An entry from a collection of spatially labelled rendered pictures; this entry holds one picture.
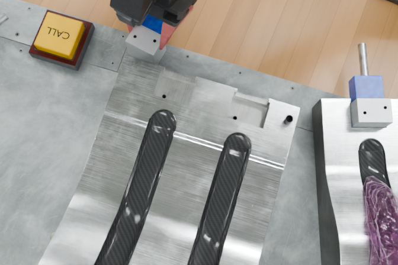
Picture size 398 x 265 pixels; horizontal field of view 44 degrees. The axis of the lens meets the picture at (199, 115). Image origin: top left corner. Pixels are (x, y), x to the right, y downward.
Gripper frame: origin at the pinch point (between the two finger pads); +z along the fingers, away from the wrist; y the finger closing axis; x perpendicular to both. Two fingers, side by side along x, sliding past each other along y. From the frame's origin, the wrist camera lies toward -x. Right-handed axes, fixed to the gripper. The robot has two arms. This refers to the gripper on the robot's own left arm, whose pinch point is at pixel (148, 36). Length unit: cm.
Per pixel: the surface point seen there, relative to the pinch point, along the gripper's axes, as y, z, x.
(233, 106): 16.9, 0.7, -4.8
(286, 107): 23.6, -3.0, -3.8
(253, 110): 19.7, 0.2, -4.0
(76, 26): -10.9, 2.5, -2.7
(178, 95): 9.0, 1.8, -6.7
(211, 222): 21.5, 7.3, -19.6
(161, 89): 6.3, 1.9, -7.0
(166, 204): 15.2, 7.3, -20.6
